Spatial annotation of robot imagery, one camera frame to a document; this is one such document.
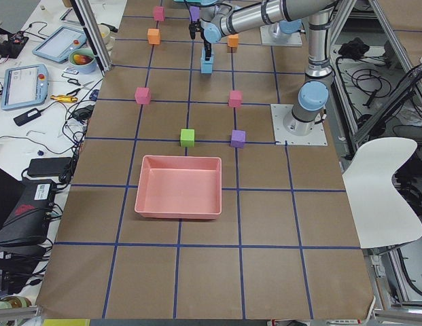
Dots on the black power adapter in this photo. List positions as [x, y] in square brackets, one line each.
[48, 167]

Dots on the white chair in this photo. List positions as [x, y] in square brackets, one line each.
[381, 215]

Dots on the green foam block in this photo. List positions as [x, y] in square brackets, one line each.
[187, 137]

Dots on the teach pendant tablet near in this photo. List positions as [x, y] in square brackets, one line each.
[24, 87]

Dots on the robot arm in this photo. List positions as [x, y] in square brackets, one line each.
[284, 27]
[219, 19]

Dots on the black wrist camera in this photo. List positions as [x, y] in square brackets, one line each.
[194, 28]

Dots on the pink block near arm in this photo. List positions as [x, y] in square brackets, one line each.
[143, 95]

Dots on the purple block near tray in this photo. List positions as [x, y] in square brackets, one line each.
[238, 139]

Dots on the bowl with fruit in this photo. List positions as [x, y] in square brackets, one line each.
[83, 60]

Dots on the dark pink block front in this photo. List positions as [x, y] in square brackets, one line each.
[235, 98]

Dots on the orange block far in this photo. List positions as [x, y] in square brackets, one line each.
[153, 36]

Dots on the dark pink block far corner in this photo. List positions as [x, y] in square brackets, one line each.
[159, 13]

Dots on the light blue block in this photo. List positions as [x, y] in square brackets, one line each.
[205, 61]
[206, 68]

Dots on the orange block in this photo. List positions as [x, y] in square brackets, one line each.
[233, 41]
[153, 36]

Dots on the aluminium frame post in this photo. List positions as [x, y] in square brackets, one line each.
[88, 22]

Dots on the teach pendant tablet far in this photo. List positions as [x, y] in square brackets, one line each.
[60, 44]

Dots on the gold metal tool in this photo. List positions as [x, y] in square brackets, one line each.
[64, 98]

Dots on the pink plastic tray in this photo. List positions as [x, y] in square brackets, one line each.
[180, 187]

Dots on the orange block near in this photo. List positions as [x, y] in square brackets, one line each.
[233, 41]

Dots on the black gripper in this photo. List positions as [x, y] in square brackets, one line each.
[206, 45]

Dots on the teach pendant tablet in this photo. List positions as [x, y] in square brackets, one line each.
[60, 44]
[24, 87]

